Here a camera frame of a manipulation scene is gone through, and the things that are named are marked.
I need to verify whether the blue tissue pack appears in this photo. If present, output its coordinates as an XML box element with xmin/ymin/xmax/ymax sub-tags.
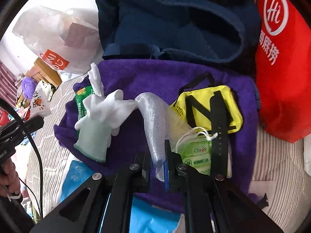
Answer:
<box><xmin>58</xmin><ymin>160</ymin><xmax>184</xmax><ymax>232</ymax></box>

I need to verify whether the black watch strap short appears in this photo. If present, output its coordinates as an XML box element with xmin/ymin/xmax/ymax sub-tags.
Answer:
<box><xmin>248</xmin><ymin>193</ymin><xmax>269</xmax><ymax>209</ymax></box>

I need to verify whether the green wet wipes pack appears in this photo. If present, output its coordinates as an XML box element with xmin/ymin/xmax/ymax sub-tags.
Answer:
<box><xmin>176</xmin><ymin>135</ymin><xmax>212</xmax><ymax>175</ymax></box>

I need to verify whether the green snack packet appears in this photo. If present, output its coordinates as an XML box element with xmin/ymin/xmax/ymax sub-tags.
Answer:
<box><xmin>75</xmin><ymin>86</ymin><xmax>94</xmax><ymax>120</ymax></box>

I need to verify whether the white pale green glove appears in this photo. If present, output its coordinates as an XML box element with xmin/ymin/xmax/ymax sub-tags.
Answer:
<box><xmin>74</xmin><ymin>90</ymin><xmax>137</xmax><ymax>163</ymax></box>

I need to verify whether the black watch strap long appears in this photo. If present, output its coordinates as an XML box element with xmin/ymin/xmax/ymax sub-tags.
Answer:
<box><xmin>210</xmin><ymin>91</ymin><xmax>229</xmax><ymax>179</ymax></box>

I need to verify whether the clear mesh drawstring pouch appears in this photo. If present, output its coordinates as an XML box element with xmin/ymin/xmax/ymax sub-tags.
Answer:
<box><xmin>135</xmin><ymin>92</ymin><xmax>218</xmax><ymax>182</ymax></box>

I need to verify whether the dark sleeve forearm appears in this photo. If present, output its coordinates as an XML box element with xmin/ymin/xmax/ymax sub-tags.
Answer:
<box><xmin>0</xmin><ymin>196</ymin><xmax>35</xmax><ymax>233</ymax></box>

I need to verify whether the person's left hand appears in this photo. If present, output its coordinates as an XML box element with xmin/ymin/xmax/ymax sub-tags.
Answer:
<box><xmin>0</xmin><ymin>158</ymin><xmax>21</xmax><ymax>197</ymax></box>

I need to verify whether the white orange snack bag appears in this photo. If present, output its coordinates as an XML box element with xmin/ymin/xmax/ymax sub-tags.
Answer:
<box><xmin>25</xmin><ymin>81</ymin><xmax>55</xmax><ymax>120</ymax></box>

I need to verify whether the purple plush toy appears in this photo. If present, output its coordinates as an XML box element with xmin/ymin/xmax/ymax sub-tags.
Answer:
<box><xmin>21</xmin><ymin>77</ymin><xmax>38</xmax><ymax>100</ymax></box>

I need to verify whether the wooden furniture piece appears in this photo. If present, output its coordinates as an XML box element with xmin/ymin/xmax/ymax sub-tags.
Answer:
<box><xmin>25</xmin><ymin>58</ymin><xmax>62</xmax><ymax>88</ymax></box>

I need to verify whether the striped bed quilt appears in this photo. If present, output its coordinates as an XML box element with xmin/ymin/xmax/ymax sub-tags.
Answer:
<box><xmin>26</xmin><ymin>76</ymin><xmax>310</xmax><ymax>232</ymax></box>

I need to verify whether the white twisted plastic piece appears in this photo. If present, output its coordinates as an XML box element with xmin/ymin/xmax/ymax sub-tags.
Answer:
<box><xmin>87</xmin><ymin>63</ymin><xmax>104</xmax><ymax>98</ymax></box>

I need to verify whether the purple towel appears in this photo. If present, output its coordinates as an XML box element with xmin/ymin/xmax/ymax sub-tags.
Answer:
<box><xmin>53</xmin><ymin>58</ymin><xmax>262</xmax><ymax>214</ymax></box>

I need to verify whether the white Miniso plastic bag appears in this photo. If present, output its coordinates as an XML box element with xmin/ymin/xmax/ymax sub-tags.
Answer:
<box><xmin>12</xmin><ymin>7</ymin><xmax>100</xmax><ymax>75</ymax></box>

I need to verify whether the yellow black small pouch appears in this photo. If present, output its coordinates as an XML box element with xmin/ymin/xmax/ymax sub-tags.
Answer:
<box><xmin>171</xmin><ymin>72</ymin><xmax>244</xmax><ymax>134</ymax></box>

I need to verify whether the navy blue tote bag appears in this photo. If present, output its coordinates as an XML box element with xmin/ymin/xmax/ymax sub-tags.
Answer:
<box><xmin>95</xmin><ymin>0</ymin><xmax>260</xmax><ymax>64</ymax></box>

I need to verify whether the red paper shopping bag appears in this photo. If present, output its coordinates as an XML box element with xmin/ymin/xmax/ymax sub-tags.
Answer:
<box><xmin>256</xmin><ymin>0</ymin><xmax>310</xmax><ymax>143</ymax></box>

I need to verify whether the black cable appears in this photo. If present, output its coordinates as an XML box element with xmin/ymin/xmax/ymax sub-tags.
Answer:
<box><xmin>0</xmin><ymin>98</ymin><xmax>44</xmax><ymax>220</ymax></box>

